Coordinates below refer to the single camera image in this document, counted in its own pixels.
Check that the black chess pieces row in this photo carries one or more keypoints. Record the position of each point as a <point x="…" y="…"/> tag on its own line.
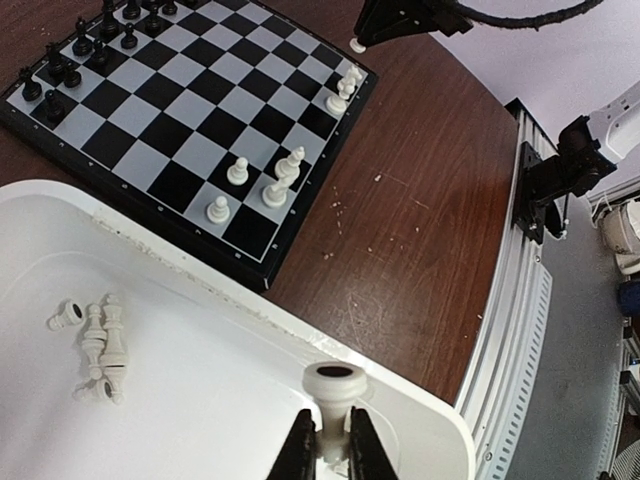
<point x="125" y="67"/>

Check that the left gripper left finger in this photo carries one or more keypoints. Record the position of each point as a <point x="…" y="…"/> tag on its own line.
<point x="297" y="457"/>

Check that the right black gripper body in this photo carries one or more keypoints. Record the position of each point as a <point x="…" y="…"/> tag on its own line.
<point x="380" y="21"/>

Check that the white chess piece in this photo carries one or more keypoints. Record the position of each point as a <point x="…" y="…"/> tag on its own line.
<point x="334" y="387"/>
<point x="289" y="166"/>

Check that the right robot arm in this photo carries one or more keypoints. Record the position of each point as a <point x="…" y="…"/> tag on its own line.
<point x="589" y="148"/>

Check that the white chess rook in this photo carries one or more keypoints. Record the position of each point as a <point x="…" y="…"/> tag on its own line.
<point x="356" y="46"/>

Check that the front aluminium rail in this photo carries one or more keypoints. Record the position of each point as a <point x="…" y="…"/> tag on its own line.
<point x="541" y="392"/>

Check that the black and white chessboard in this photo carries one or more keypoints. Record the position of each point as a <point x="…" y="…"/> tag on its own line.
<point x="259" y="93"/>

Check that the white rectangular tray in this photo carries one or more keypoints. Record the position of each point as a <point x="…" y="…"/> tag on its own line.
<point x="214" y="375"/>

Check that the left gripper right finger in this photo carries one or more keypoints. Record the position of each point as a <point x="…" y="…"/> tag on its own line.
<point x="367" y="457"/>

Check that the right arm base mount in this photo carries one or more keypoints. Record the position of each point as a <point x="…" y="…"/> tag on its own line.
<point x="538" y="186"/>

